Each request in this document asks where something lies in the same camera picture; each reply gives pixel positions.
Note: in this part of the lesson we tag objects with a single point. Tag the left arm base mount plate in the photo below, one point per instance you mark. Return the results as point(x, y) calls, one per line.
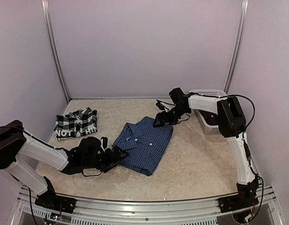
point(57, 203)

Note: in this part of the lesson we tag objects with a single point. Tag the dark striped shirt in basket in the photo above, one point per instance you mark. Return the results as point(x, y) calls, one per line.
point(210, 118)

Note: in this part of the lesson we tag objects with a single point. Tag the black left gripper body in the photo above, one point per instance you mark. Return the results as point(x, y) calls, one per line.
point(103, 163)

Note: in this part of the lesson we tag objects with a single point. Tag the left aluminium frame post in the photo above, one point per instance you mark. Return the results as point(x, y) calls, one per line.
point(54, 51)

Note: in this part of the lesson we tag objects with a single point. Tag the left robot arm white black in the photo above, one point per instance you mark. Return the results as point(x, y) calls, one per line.
point(16, 143)

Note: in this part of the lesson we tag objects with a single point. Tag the white plastic laundry basket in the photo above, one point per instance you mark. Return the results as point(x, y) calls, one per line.
point(208, 130)

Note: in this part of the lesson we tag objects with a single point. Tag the folded black white plaid shirt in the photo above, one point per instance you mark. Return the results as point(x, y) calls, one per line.
point(76, 124)

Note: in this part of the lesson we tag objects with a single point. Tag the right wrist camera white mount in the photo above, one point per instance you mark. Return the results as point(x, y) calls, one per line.
point(162, 106)

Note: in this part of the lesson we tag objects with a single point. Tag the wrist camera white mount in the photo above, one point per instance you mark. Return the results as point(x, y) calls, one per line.
point(104, 142)
point(162, 106)

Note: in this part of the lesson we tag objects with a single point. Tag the front aluminium rail frame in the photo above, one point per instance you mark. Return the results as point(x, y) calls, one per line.
point(204, 211)

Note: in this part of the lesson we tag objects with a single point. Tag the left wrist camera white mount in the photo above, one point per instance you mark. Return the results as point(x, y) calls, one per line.
point(104, 142)

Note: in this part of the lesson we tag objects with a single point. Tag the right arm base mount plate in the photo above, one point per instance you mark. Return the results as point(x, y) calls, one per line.
point(234, 202)

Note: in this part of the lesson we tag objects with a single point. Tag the right aluminium frame post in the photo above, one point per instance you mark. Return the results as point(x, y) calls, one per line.
point(237, 46)

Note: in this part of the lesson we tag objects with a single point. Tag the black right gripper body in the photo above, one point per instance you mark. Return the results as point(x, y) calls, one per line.
point(172, 118)

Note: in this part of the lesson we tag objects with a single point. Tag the aluminium frame post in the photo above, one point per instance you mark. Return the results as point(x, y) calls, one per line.
point(54, 51)
point(237, 46)

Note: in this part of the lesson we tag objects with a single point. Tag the blue checked long sleeve shirt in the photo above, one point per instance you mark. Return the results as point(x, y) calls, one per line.
point(144, 144)

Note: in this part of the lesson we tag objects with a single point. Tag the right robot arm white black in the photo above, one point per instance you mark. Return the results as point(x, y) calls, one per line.
point(232, 126)

